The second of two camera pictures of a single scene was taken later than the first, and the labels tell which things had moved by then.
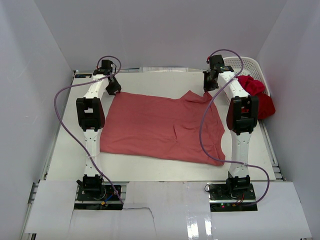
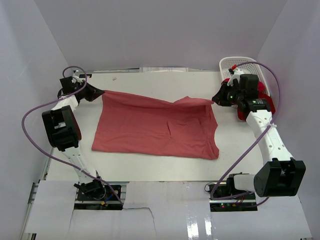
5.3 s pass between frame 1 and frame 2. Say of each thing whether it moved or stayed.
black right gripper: moved
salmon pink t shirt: moved
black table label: stayed
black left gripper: moved
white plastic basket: stayed
